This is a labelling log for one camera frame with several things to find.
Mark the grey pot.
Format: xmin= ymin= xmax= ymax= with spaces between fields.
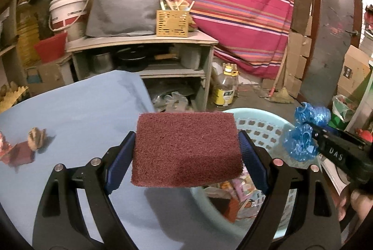
xmin=179 ymin=46 xmax=201 ymax=70

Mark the red white printed snack wrapper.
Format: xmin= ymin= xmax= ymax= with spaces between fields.
xmin=233 ymin=171 xmax=267 ymax=220

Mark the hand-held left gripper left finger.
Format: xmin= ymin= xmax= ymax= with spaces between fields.
xmin=33 ymin=131 xmax=137 ymax=250

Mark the yellow foam egg tray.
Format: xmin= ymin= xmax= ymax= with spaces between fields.
xmin=0 ymin=82 xmax=28 ymax=113

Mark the grey fabric bag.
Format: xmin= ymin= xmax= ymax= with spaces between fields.
xmin=85 ymin=0 xmax=164 ymax=38

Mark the red plastic basin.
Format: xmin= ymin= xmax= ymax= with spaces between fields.
xmin=33 ymin=32 xmax=68 ymax=64

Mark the yellow oil jug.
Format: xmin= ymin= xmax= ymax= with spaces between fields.
xmin=16 ymin=0 xmax=41 ymax=67

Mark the person's right hand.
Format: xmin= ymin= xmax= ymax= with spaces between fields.
xmin=338 ymin=188 xmax=369 ymax=231

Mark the orange plastic bag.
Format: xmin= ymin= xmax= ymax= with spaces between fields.
xmin=226 ymin=197 xmax=241 ymax=223

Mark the brown cardboard box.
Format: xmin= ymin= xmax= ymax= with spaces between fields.
xmin=26 ymin=59 xmax=72 ymax=96

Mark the green plastic bag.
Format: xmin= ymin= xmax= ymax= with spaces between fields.
xmin=326 ymin=94 xmax=357 ymax=131

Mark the clear plastic packaging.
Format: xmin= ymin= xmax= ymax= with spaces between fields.
xmin=152 ymin=91 xmax=190 ymax=112

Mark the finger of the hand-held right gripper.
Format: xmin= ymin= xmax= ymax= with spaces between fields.
xmin=314 ymin=135 xmax=360 ymax=172
xmin=307 ymin=122 xmax=365 ymax=147

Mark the yellow utensil holder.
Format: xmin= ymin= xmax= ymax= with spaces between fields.
xmin=156 ymin=9 xmax=191 ymax=36

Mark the black pan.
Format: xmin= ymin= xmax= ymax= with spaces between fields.
xmin=115 ymin=46 xmax=148 ymax=70

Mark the maroon scouring pad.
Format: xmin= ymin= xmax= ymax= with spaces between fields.
xmin=130 ymin=112 xmax=245 ymax=189

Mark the blue plastic bottle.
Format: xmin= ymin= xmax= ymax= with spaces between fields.
xmin=281 ymin=102 xmax=331 ymax=162

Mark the low grey shelf unit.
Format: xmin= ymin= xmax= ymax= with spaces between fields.
xmin=66 ymin=30 xmax=220 ymax=112

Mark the white plastic bucket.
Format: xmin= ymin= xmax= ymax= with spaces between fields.
xmin=48 ymin=0 xmax=89 ymax=42

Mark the cardboard strip on door frame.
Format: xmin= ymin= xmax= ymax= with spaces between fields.
xmin=284 ymin=0 xmax=314 ymax=99

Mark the straw broom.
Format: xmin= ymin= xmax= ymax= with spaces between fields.
xmin=259 ymin=46 xmax=295 ymax=105

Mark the light blue plastic basket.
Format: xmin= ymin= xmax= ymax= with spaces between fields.
xmin=189 ymin=108 xmax=325 ymax=239

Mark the crumpled brown wrapper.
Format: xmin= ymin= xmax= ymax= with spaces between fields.
xmin=28 ymin=127 xmax=47 ymax=150

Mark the blue table cloth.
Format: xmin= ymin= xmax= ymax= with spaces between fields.
xmin=0 ymin=70 xmax=234 ymax=250

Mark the small steel pot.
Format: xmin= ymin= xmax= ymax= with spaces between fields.
xmin=89 ymin=52 xmax=115 ymax=74

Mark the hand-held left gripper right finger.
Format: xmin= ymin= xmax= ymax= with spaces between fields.
xmin=236 ymin=130 xmax=342 ymax=250

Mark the bundle of wooden utensils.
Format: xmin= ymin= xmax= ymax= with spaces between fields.
xmin=160 ymin=0 xmax=195 ymax=13

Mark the large cardboard box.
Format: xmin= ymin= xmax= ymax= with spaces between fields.
xmin=336 ymin=44 xmax=372 ymax=99

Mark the clear oil bottle yellow label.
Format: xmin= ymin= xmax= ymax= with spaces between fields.
xmin=212 ymin=63 xmax=239 ymax=106

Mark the dark metal door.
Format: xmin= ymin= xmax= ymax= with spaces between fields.
xmin=300 ymin=0 xmax=363 ymax=99

